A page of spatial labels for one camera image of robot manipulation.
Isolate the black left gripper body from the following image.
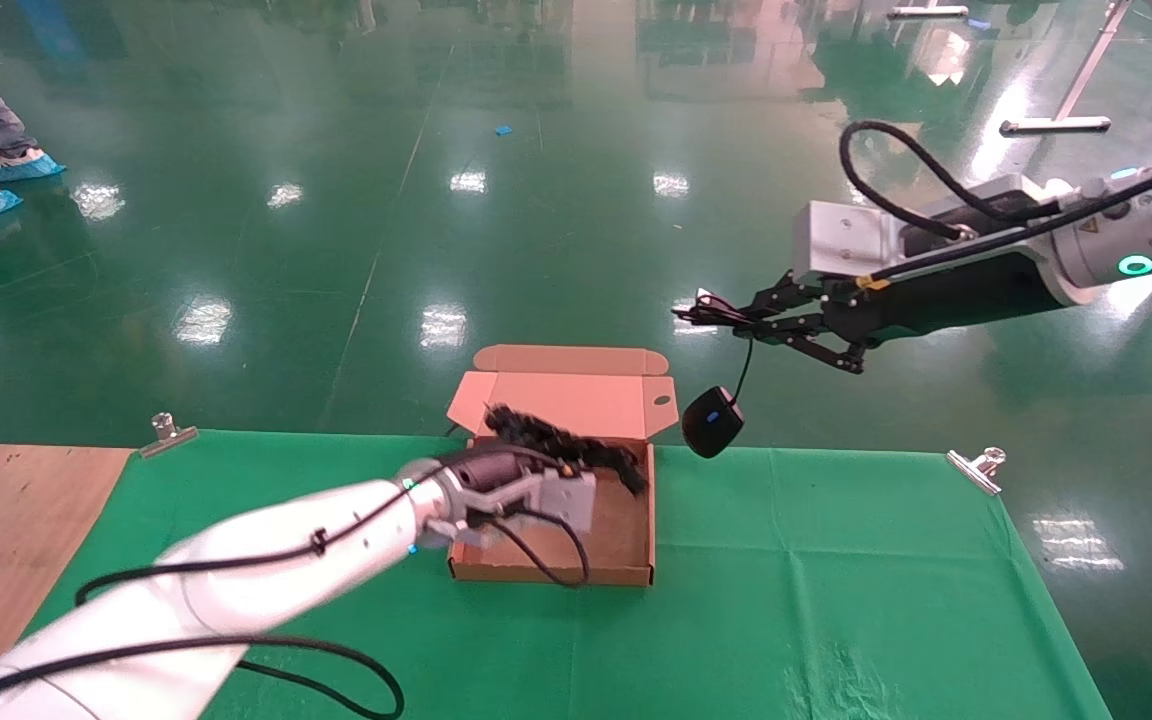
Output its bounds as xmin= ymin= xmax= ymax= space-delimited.
xmin=431 ymin=448 xmax=577 ymax=546

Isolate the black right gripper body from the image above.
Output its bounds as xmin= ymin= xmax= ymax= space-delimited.
xmin=821 ymin=200 xmax=1072 ymax=348

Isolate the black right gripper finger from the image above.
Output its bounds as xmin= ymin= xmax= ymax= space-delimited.
xmin=733 ymin=270 xmax=827 ymax=323
xmin=733 ymin=318 xmax=869 ymax=377

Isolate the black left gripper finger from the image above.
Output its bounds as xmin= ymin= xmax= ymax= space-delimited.
xmin=561 ymin=438 xmax=650 ymax=497
xmin=484 ymin=403 xmax=577 ymax=463

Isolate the brown cardboard mailer box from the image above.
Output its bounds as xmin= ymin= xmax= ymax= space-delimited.
xmin=446 ymin=345 xmax=680 ymax=588

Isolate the black wired computer mouse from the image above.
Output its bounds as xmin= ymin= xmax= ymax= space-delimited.
xmin=673 ymin=295 xmax=759 ymax=460

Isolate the silver metal clamp clip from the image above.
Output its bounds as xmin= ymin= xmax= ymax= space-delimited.
xmin=944 ymin=447 xmax=1008 ymax=497
xmin=139 ymin=412 xmax=200 ymax=460

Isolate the green table cloth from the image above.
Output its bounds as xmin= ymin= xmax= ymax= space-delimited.
xmin=21 ymin=430 xmax=1115 ymax=720

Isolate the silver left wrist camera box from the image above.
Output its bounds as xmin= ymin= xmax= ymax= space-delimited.
xmin=534 ymin=468 xmax=599 ymax=536

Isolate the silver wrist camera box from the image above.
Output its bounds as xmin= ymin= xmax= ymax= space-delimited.
xmin=534 ymin=468 xmax=599 ymax=536
xmin=793 ymin=198 xmax=905 ymax=288

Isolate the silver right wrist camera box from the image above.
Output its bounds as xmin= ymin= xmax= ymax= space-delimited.
xmin=793 ymin=198 xmax=905 ymax=288

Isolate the short black cable loop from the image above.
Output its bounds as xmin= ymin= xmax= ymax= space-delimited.
xmin=466 ymin=505 xmax=593 ymax=589

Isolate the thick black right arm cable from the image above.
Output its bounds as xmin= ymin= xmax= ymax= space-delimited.
xmin=839 ymin=120 xmax=1067 ymax=241

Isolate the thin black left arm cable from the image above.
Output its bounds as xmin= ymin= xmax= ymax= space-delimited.
xmin=74 ymin=478 xmax=442 ymax=608

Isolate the long black looping cable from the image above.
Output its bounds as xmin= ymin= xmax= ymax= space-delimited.
xmin=0 ymin=635 xmax=407 ymax=720

